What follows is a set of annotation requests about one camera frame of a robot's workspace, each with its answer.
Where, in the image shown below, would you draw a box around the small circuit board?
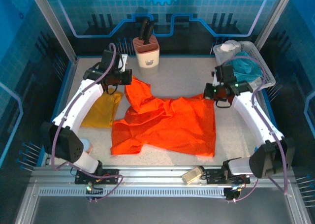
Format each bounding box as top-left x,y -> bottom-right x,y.
225,184 -> 243,202
85,183 -> 104,202

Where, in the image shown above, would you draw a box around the yellow t-shirt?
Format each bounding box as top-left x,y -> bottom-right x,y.
80,87 -> 124,128

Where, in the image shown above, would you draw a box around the white plastic laundry basket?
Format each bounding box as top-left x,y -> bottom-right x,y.
213,40 -> 276,89

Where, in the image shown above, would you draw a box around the aluminium mounting rail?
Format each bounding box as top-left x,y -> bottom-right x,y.
29,164 -> 296,188

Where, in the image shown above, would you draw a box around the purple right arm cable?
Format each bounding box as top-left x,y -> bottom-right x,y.
221,56 -> 289,202

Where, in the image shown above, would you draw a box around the aluminium frame post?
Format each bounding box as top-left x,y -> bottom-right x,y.
28,0 -> 78,62
254,0 -> 297,51

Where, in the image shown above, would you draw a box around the black-handled knife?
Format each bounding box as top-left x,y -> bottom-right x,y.
138,18 -> 150,41
144,21 -> 156,45

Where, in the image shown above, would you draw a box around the small tan metal box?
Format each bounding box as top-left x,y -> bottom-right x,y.
181,166 -> 205,185

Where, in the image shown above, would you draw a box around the orange mesh t-shirt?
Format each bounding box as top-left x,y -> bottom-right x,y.
110,76 -> 217,158

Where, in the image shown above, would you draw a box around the teal towel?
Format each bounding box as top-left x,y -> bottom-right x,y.
231,51 -> 263,81

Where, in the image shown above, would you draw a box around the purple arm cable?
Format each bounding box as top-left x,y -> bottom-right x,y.
221,56 -> 289,202
50,43 -> 124,201

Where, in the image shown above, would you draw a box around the slotted grey cable duct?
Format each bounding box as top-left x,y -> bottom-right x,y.
39,187 -> 226,197

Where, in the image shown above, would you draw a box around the cream knife block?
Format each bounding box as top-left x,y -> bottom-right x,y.
132,35 -> 160,75

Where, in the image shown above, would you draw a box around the white cloth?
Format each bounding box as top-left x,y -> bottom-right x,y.
220,39 -> 241,53

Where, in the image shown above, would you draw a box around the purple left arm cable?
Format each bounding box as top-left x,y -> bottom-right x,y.
50,43 -> 124,201

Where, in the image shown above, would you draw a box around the small pale cup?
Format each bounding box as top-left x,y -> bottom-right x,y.
80,138 -> 94,154

